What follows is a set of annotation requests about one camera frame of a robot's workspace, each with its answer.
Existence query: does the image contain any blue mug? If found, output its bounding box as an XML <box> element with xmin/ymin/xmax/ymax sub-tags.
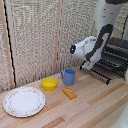
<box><xmin>60</xmin><ymin>68</ymin><xmax>77</xmax><ymax>86</ymax></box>

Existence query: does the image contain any yellow bowl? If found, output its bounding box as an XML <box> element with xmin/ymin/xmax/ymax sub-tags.
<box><xmin>40</xmin><ymin>76</ymin><xmax>59</xmax><ymax>92</ymax></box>

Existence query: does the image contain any orange bread piece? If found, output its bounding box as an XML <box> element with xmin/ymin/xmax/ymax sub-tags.
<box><xmin>62</xmin><ymin>87</ymin><xmax>78</xmax><ymax>100</ymax></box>

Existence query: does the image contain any black dish rack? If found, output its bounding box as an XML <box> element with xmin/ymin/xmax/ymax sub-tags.
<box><xmin>98</xmin><ymin>37</ymin><xmax>128</xmax><ymax>79</ymax></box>

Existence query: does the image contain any white patterned plate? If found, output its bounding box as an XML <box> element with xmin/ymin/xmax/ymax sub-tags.
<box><xmin>2</xmin><ymin>86</ymin><xmax>47</xmax><ymax>118</ymax></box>

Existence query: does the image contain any black wire oven tray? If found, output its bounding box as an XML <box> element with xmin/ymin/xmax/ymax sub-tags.
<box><xmin>79</xmin><ymin>61</ymin><xmax>112</xmax><ymax>86</ymax></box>

